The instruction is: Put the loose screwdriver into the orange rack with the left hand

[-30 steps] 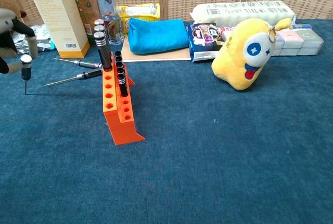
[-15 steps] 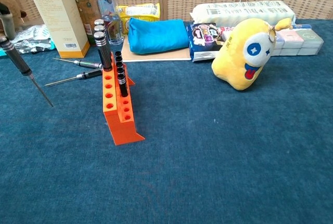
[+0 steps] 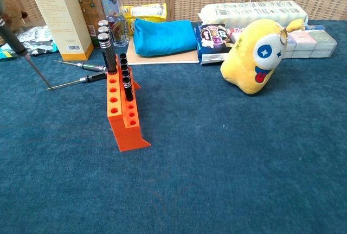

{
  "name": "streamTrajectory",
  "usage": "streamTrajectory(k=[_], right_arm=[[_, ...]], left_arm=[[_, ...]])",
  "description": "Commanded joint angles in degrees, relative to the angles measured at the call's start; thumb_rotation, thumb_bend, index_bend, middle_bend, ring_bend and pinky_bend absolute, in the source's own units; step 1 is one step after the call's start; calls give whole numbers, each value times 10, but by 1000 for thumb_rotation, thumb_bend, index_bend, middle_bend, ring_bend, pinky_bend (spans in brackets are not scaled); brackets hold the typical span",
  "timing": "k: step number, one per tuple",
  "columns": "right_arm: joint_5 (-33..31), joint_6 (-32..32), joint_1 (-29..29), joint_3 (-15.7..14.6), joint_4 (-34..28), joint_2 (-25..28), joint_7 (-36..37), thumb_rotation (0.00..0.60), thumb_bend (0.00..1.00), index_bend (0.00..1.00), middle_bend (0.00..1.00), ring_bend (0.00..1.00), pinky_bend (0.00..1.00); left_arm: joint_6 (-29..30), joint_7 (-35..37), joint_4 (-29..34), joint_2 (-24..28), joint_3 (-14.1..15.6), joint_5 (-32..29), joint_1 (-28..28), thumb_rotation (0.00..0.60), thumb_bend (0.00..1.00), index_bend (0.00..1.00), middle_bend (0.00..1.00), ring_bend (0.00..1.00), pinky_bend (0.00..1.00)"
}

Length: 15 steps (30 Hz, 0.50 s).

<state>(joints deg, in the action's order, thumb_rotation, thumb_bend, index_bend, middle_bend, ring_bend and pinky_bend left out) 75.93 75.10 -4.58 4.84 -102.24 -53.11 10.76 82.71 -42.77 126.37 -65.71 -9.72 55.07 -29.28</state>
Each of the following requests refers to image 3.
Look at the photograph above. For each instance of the clear water bottle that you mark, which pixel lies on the clear water bottle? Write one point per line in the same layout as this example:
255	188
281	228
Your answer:
115	14

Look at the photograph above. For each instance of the green tea bottle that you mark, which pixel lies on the green tea bottle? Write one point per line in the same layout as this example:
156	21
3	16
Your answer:
90	6

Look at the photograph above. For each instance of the blue pouch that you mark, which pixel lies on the blue pouch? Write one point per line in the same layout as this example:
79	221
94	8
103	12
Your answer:
165	37

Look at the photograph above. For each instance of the blue carpet table mat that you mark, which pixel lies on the blue carpet table mat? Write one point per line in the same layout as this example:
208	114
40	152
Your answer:
217	163

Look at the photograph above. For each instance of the large white tissue pack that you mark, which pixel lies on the large white tissue pack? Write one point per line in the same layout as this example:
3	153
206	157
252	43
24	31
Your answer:
254	10

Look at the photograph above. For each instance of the beige flat board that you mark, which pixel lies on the beige flat board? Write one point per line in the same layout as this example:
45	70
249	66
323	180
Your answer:
162	59

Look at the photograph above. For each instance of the orange screwdriver holder rack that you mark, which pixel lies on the orange screwdriver holder rack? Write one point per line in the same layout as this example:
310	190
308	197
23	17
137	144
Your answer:
127	136

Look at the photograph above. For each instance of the purple snack packet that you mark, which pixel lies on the purple snack packet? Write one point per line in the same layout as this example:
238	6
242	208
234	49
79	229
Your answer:
212	44

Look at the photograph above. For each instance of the yellow cartoon plush toy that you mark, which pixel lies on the yellow cartoon plush toy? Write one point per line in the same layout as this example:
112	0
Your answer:
249	63

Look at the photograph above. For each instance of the silver foil packet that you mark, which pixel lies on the silver foil packet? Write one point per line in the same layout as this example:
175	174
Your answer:
38	40

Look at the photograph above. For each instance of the pastel pocket tissue pack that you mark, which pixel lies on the pastel pocket tissue pack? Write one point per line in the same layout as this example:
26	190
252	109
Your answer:
311	44

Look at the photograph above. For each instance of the brown capybara plush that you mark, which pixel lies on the brown capybara plush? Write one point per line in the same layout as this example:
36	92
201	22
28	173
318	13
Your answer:
11	11

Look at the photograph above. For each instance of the tall yellow carton box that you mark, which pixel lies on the tall yellow carton box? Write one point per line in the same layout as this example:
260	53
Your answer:
62	19

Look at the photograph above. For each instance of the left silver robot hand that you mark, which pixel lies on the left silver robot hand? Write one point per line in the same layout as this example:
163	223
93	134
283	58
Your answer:
1	3

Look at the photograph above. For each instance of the black precision screwdriver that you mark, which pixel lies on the black precision screwdriver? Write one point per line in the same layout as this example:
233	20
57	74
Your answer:
103	23
13	41
89	67
108	54
92	77
103	30

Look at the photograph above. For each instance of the teal wipes packet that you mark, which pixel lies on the teal wipes packet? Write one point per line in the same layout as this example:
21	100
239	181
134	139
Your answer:
6	53

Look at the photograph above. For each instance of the yellow snack bag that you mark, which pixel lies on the yellow snack bag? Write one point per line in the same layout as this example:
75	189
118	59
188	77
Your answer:
146	11

